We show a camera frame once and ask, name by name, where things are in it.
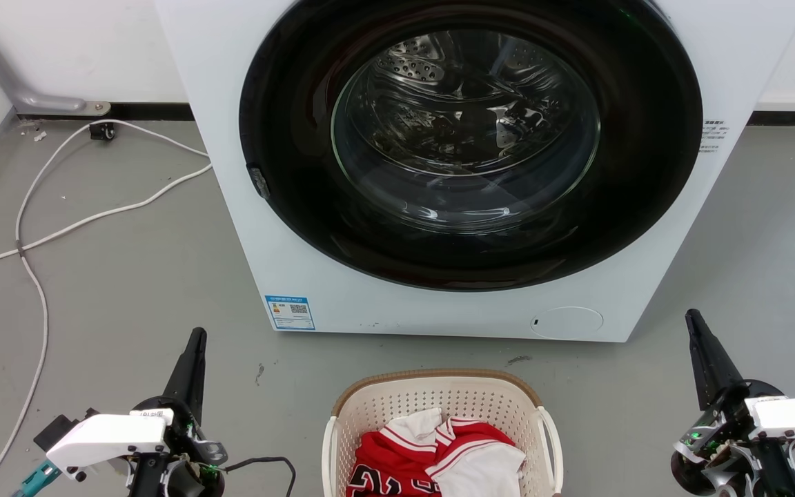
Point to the black round washer door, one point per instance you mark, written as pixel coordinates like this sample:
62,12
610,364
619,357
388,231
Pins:
287,103

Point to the grey wall pipe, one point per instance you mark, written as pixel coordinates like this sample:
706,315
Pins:
4,76

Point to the small printed text sticker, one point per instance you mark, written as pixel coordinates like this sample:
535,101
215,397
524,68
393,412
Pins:
713,136

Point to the white laundry basket brown rim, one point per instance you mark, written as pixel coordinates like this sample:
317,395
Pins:
439,397

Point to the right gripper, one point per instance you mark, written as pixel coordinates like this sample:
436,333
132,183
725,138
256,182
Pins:
722,462

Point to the blue energy label sticker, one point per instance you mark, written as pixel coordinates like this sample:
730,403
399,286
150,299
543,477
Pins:
290,313

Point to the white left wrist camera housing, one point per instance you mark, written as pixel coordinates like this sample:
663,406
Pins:
104,438

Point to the steel washer drum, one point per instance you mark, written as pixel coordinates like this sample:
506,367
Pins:
425,65

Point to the red white basketball jersey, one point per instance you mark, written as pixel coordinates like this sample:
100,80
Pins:
390,459

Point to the small black floor clip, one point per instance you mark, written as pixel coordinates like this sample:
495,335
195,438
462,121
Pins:
102,131

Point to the white front-load washing machine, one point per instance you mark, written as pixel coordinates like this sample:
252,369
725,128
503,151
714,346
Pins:
439,314

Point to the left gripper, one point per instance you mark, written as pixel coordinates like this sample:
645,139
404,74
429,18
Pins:
183,476

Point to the round white filter cover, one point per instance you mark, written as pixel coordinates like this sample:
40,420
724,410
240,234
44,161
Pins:
566,323

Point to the white garment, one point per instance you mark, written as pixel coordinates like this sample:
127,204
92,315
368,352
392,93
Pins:
484,473

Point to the small black box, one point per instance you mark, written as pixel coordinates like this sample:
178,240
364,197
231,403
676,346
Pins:
52,431

